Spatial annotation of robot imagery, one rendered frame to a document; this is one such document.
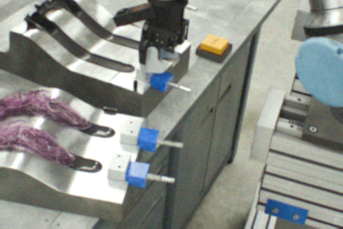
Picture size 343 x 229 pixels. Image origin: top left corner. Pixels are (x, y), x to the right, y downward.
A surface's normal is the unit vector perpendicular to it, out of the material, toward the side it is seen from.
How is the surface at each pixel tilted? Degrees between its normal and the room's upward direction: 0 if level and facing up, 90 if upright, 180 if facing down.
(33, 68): 90
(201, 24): 0
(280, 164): 90
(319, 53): 97
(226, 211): 0
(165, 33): 90
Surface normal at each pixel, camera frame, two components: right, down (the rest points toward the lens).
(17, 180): -0.17, 0.59
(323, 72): -0.73, 0.46
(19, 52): -0.45, 0.52
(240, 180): 0.07, -0.79
